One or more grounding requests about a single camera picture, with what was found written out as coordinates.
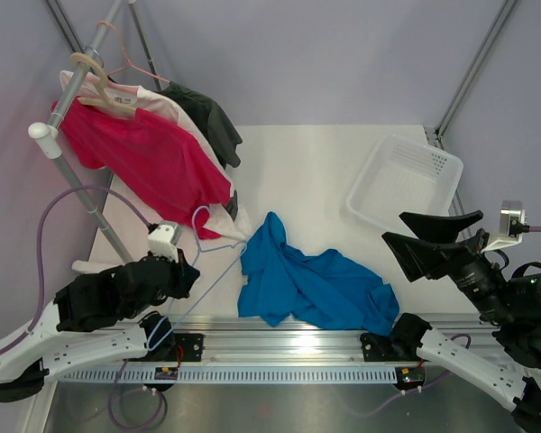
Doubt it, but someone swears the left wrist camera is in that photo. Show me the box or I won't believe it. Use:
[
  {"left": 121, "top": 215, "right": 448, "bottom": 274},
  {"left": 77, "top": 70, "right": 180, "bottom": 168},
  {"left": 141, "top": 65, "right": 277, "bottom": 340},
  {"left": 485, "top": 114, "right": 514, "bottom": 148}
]
[{"left": 148, "top": 221, "right": 182, "bottom": 263}]

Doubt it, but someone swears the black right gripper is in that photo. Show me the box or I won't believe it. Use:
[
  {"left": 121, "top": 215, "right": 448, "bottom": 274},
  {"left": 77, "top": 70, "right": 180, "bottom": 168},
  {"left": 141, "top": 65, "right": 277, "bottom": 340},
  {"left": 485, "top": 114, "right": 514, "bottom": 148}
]
[{"left": 381, "top": 208, "right": 514, "bottom": 323}]

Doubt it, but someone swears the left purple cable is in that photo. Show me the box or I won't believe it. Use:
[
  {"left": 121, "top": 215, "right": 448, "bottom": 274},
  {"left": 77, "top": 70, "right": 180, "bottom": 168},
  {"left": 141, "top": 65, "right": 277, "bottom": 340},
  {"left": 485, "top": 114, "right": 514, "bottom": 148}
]
[{"left": 0, "top": 185, "right": 159, "bottom": 362}]

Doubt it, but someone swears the blue t shirt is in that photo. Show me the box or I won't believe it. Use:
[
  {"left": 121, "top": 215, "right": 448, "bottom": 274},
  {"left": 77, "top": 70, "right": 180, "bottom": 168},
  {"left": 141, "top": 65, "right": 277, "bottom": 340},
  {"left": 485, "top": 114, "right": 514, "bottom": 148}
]
[{"left": 237, "top": 212, "right": 399, "bottom": 336}]

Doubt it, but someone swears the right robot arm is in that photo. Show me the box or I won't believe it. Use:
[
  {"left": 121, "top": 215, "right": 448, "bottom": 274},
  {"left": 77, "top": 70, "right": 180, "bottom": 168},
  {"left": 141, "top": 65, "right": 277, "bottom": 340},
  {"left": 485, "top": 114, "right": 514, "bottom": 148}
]
[{"left": 382, "top": 207, "right": 541, "bottom": 432}]

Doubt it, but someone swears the grey metal rack pole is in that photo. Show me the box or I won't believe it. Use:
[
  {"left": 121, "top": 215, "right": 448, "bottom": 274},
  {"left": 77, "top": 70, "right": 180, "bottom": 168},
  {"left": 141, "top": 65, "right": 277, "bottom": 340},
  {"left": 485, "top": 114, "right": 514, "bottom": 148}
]
[{"left": 46, "top": 1, "right": 133, "bottom": 263}]

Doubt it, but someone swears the wooden hanger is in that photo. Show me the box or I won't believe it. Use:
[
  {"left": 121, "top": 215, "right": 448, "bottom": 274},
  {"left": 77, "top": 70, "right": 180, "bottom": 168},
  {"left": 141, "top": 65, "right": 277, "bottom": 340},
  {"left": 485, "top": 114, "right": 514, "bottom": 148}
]
[{"left": 69, "top": 52, "right": 136, "bottom": 118}]

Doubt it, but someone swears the white t shirt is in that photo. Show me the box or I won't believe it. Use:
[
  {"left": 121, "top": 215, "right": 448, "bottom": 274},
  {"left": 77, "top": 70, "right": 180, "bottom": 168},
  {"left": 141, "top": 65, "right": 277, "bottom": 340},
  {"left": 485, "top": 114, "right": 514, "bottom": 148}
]
[{"left": 87, "top": 79, "right": 252, "bottom": 240}]

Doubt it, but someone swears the white pole connector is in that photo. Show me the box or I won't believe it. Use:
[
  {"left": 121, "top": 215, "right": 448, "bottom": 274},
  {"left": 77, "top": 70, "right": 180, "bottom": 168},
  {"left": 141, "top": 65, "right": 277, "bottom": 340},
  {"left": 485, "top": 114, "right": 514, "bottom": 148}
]
[{"left": 27, "top": 122, "right": 62, "bottom": 160}]

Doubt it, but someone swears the red t shirt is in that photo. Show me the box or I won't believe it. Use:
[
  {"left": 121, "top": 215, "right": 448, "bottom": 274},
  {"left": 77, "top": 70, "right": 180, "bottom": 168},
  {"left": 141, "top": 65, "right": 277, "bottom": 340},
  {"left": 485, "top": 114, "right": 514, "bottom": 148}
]
[{"left": 50, "top": 97, "right": 234, "bottom": 240}]

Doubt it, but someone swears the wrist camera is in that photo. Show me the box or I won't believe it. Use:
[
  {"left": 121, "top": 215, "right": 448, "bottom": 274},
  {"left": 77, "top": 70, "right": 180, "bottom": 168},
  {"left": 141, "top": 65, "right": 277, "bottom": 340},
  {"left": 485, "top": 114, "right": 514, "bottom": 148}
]
[
  {"left": 148, "top": 221, "right": 182, "bottom": 263},
  {"left": 483, "top": 200, "right": 527, "bottom": 253}
]

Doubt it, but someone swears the white slotted cable duct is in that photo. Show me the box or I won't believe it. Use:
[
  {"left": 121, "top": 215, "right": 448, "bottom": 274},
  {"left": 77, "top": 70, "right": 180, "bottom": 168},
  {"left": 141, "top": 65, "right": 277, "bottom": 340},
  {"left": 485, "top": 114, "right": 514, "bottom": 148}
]
[{"left": 60, "top": 365, "right": 398, "bottom": 384}]

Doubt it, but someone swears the white plastic basket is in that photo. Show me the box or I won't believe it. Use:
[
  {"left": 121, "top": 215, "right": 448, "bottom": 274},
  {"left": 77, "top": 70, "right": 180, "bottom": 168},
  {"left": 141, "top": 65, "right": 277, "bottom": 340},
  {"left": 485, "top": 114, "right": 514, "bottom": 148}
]
[{"left": 346, "top": 134, "right": 463, "bottom": 235}]

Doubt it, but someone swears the aluminium rail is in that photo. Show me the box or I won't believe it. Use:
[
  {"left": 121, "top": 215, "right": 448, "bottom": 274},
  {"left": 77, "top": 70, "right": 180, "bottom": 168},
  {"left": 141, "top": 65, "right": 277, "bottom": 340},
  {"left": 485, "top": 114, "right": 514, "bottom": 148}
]
[{"left": 174, "top": 313, "right": 511, "bottom": 366}]

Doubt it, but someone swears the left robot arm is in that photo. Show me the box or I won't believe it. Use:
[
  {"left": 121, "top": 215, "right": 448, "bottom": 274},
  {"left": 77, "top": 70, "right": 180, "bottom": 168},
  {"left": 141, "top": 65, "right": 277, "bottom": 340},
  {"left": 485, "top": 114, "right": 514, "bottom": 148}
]
[{"left": 0, "top": 255, "right": 200, "bottom": 403}]

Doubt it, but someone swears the dark green t shirt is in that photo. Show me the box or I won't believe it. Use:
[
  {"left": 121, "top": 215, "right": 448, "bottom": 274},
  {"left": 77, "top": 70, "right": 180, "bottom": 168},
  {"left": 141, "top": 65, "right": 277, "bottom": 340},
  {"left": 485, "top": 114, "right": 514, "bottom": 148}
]
[{"left": 155, "top": 80, "right": 244, "bottom": 222}]

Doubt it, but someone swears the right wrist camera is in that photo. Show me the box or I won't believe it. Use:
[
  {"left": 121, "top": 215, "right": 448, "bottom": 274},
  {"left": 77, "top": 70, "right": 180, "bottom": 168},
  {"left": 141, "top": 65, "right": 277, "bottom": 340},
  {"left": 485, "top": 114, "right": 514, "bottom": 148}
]
[{"left": 483, "top": 200, "right": 527, "bottom": 253}]

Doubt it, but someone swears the pink wire hanger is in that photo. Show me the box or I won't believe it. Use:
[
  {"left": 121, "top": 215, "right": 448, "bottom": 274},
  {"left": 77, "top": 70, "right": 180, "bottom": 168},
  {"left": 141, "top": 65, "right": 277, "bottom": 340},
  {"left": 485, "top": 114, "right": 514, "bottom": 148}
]
[{"left": 96, "top": 20, "right": 170, "bottom": 90}]

